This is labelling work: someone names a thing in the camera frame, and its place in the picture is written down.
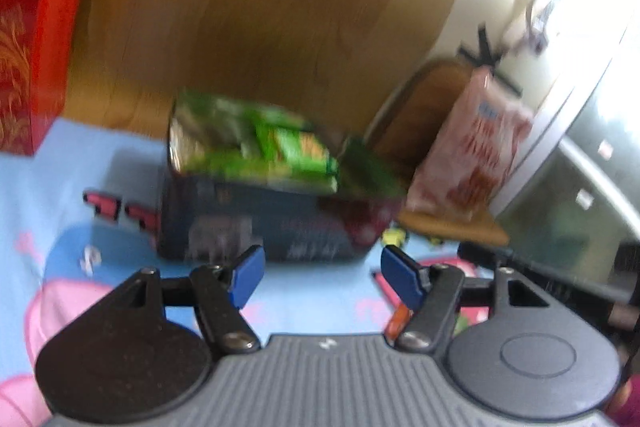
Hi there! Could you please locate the printed cartoon blanket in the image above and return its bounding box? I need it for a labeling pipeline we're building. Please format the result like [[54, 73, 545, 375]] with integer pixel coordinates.
[[0, 117, 640, 427]]

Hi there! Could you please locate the black tape cross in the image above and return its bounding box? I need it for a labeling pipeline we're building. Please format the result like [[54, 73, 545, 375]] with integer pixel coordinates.
[[459, 24, 524, 96]]

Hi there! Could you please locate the small orange packet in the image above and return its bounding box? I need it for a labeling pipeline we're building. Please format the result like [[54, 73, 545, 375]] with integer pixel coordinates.
[[386, 306, 414, 339]]

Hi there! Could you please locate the red gift bag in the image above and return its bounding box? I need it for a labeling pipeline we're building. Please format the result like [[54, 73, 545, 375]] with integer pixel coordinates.
[[0, 0, 99, 156]]

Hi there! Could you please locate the grey metal cabinet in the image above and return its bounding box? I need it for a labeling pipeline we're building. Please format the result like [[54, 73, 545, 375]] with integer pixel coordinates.
[[492, 7, 640, 280]]

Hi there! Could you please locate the wood-pattern board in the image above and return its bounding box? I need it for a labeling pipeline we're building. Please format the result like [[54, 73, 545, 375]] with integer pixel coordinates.
[[64, 0, 482, 144]]

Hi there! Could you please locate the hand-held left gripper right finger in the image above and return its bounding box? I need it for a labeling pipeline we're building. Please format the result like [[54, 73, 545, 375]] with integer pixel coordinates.
[[380, 245, 552, 353]]

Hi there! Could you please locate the green snack packet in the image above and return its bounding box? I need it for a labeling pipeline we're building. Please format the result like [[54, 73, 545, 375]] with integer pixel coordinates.
[[170, 89, 266, 178], [254, 114, 342, 196]]

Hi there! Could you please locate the black tin box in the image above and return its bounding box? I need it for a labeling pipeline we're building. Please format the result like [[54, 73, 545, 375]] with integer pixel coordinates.
[[157, 88, 407, 264]]

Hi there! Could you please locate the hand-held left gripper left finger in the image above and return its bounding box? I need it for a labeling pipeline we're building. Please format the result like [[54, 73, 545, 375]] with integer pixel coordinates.
[[118, 245, 266, 355]]

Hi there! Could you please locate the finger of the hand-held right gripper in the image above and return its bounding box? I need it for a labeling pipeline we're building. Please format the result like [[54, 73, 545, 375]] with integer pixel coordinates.
[[457, 241, 640, 308]]

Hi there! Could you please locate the large pink snack bag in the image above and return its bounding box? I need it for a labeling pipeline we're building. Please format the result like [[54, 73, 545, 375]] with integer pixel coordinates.
[[404, 69, 534, 222]]

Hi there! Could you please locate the white power strip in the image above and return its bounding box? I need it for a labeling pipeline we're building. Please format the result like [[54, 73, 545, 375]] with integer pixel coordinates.
[[499, 0, 567, 54]]

